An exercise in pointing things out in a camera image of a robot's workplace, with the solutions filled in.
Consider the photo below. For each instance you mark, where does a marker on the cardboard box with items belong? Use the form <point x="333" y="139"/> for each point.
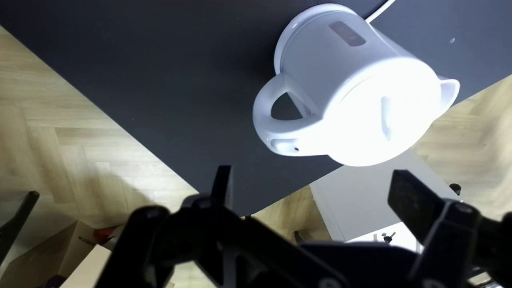
<point x="58" y="257"/>

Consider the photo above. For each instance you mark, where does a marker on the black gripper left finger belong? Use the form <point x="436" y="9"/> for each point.
<point x="213" y="241"/>

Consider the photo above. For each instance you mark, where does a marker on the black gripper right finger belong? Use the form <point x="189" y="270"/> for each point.
<point x="453" y="235"/>

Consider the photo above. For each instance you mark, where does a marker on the black slanted stand leg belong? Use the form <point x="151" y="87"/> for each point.
<point x="17" y="225"/>

